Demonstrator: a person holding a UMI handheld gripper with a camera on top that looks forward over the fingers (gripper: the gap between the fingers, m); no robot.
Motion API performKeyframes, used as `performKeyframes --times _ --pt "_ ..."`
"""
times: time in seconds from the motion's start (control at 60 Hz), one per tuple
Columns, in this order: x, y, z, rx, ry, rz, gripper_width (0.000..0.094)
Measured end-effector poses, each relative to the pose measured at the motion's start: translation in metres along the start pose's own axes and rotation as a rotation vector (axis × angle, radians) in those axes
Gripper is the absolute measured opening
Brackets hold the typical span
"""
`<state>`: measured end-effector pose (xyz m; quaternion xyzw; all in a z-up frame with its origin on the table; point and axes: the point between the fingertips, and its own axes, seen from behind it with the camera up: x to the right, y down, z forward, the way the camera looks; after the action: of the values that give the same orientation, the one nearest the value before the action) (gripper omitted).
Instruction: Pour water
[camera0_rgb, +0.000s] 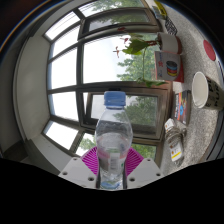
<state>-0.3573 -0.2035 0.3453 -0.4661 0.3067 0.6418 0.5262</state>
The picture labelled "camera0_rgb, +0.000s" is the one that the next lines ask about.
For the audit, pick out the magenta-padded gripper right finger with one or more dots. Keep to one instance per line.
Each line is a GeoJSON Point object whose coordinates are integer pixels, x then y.
{"type": "Point", "coordinates": [145, 170]}

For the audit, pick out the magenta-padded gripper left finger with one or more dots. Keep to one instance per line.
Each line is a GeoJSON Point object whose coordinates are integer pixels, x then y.
{"type": "Point", "coordinates": [78, 170]}

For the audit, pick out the clear blue-capped water bottle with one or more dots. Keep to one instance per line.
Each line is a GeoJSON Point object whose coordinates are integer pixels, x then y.
{"type": "Point", "coordinates": [113, 140]}

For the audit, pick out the dark colourful book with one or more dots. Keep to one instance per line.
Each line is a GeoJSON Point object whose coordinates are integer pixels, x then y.
{"type": "Point", "coordinates": [182, 107]}

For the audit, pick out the white mug with black lettering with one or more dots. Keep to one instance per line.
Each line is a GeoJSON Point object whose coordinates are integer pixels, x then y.
{"type": "Point", "coordinates": [210, 93]}

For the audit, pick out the potted plant in white pot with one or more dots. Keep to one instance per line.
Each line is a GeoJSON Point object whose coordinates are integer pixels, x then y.
{"type": "Point", "coordinates": [168, 42]}

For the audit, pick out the flat round red coaster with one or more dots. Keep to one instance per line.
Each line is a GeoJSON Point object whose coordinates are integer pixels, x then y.
{"type": "Point", "coordinates": [209, 50]}

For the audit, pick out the black grid plate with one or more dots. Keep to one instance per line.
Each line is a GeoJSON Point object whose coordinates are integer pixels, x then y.
{"type": "Point", "coordinates": [170, 26]}

